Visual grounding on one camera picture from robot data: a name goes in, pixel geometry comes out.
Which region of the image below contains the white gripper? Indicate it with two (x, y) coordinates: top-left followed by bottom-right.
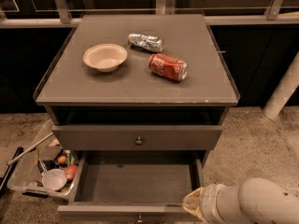
(182, 184), (225, 224)

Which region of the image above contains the grey drawer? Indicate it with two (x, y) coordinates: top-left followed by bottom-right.
(52, 125), (222, 151)
(58, 151), (203, 222)

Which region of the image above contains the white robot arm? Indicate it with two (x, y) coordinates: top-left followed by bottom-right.
(182, 178), (299, 224)

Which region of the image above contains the grey drawer cabinet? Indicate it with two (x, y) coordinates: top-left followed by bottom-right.
(33, 13), (241, 170)

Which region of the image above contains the red apple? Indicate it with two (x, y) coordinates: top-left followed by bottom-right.
(64, 164), (78, 180)

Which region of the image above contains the orange fruit in bin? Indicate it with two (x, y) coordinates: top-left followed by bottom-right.
(57, 155), (67, 165)

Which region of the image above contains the red soda can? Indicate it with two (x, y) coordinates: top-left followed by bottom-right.
(149, 53), (188, 82)

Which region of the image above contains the clear plastic bin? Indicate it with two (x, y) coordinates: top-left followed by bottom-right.
(7, 120), (77, 200)

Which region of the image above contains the white diagonal pole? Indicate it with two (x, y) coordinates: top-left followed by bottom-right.
(263, 51), (299, 119)

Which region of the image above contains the crushed silver can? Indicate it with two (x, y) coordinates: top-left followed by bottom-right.
(128, 34), (164, 53)

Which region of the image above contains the beige paper bowl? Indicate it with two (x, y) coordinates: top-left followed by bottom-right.
(83, 44), (128, 73)

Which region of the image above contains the metal railing frame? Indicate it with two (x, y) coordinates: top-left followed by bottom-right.
(0, 0), (299, 28)

